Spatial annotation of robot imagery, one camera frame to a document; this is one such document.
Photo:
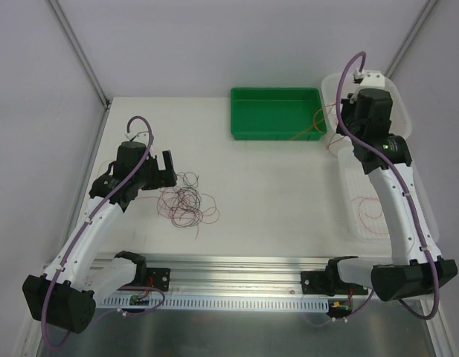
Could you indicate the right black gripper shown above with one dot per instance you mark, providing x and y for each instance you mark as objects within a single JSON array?
[{"x": 348, "y": 116}]

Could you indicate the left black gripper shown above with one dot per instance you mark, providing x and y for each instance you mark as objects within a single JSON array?
[{"x": 161, "y": 175}]

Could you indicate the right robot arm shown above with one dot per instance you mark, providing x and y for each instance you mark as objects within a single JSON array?
[{"x": 416, "y": 266}]

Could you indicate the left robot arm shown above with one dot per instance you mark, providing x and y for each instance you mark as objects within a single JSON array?
[{"x": 65, "y": 295}]

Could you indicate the white solid plastic basket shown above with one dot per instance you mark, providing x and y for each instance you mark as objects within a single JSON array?
[{"x": 400, "y": 120}]

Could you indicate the green plastic tray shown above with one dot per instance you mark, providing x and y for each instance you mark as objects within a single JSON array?
[{"x": 276, "y": 114}]

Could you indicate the white perforated plastic basket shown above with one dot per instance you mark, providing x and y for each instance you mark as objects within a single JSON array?
[{"x": 364, "y": 213}]

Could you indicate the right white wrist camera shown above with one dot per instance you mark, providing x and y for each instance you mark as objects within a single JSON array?
[{"x": 366, "y": 80}]

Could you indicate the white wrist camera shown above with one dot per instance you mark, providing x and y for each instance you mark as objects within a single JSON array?
[
  {"x": 366, "y": 80},
  {"x": 142, "y": 135}
]

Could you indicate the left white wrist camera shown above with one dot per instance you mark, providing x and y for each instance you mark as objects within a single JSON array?
[{"x": 142, "y": 135}]

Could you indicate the aluminium mounting rail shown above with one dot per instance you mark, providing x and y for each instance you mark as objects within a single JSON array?
[{"x": 233, "y": 273}]

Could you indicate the white slotted cable duct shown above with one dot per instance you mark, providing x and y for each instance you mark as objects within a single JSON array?
[{"x": 218, "y": 303}]

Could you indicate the right aluminium frame post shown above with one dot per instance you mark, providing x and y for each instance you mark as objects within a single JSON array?
[{"x": 420, "y": 21}]

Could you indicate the aluminium frame post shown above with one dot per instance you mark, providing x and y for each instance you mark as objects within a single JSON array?
[
  {"x": 420, "y": 21},
  {"x": 77, "y": 49}
]

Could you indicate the left aluminium frame post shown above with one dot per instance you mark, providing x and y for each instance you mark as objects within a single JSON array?
[{"x": 77, "y": 49}]

